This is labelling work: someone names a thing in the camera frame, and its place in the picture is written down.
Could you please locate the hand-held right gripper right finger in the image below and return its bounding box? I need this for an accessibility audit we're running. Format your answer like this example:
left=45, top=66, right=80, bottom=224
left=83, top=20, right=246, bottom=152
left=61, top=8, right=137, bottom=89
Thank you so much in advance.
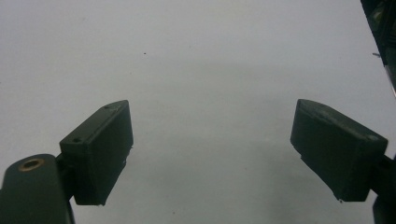
left=290, top=98, right=389, bottom=203

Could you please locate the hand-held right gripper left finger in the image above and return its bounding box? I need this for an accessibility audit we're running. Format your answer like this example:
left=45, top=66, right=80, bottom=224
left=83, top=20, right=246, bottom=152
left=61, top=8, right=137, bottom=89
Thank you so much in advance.
left=59, top=99, right=134, bottom=207

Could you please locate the dark equipment beside table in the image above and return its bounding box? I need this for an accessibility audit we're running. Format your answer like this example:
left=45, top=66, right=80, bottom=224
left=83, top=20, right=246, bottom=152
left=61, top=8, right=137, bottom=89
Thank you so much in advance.
left=360, top=0, right=396, bottom=99

